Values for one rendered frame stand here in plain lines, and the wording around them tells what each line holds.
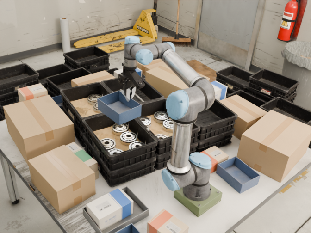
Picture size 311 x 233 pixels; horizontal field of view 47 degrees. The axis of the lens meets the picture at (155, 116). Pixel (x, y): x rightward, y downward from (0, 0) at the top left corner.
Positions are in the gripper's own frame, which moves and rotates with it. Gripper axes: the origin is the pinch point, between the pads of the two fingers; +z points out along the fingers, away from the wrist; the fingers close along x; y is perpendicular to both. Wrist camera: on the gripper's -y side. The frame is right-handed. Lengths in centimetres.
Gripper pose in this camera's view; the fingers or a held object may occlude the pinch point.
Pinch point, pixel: (129, 100)
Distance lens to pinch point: 197.0
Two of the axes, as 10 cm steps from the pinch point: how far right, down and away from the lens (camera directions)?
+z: -1.1, 8.6, 5.0
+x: -7.5, 2.6, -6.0
